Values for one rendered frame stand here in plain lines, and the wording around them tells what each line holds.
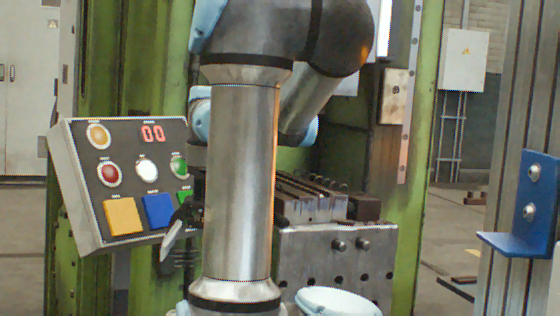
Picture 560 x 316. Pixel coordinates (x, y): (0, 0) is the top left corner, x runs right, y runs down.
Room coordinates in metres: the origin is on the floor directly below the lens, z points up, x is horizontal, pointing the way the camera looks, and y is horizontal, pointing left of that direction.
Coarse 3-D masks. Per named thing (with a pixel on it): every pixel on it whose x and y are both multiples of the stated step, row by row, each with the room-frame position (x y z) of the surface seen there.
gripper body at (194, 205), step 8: (192, 168) 1.29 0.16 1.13; (200, 176) 1.26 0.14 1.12; (200, 184) 1.29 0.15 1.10; (200, 192) 1.29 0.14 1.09; (184, 200) 1.28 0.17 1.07; (192, 200) 1.26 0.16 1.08; (200, 200) 1.27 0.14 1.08; (184, 208) 1.27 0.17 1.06; (192, 208) 1.28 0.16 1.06; (200, 208) 1.27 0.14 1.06; (184, 216) 1.32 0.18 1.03; (192, 216) 1.28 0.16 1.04; (200, 216) 1.28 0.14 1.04; (192, 224) 1.28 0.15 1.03; (200, 224) 1.27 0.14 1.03
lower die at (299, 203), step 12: (276, 180) 2.08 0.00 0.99; (288, 180) 2.03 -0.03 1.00; (300, 180) 2.05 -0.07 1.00; (276, 192) 1.93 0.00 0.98; (288, 192) 1.90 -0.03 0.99; (300, 192) 1.91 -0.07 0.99; (312, 192) 1.89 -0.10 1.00; (336, 192) 1.94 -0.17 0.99; (276, 204) 1.86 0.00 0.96; (288, 204) 1.83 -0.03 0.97; (300, 204) 1.84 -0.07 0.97; (312, 204) 1.86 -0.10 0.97; (324, 204) 1.88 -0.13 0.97; (336, 204) 1.90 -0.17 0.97; (288, 216) 1.83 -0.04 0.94; (300, 216) 1.85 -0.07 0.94; (312, 216) 1.86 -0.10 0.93; (324, 216) 1.88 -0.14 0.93; (336, 216) 1.90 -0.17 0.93
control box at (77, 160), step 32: (64, 128) 1.39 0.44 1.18; (128, 128) 1.51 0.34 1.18; (64, 160) 1.39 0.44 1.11; (96, 160) 1.40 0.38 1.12; (128, 160) 1.47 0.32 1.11; (160, 160) 1.53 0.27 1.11; (64, 192) 1.39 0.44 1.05; (96, 192) 1.36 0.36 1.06; (128, 192) 1.42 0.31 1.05; (160, 192) 1.49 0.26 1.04; (96, 224) 1.33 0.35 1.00
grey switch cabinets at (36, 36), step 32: (0, 0) 6.46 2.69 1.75; (32, 0) 6.55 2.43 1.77; (0, 32) 6.46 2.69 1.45; (32, 32) 6.56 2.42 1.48; (0, 64) 6.46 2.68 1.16; (32, 64) 6.56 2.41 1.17; (0, 96) 6.47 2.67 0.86; (32, 96) 6.56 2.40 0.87; (0, 128) 6.47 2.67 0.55; (32, 128) 6.57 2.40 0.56; (0, 160) 6.47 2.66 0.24; (32, 160) 6.57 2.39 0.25
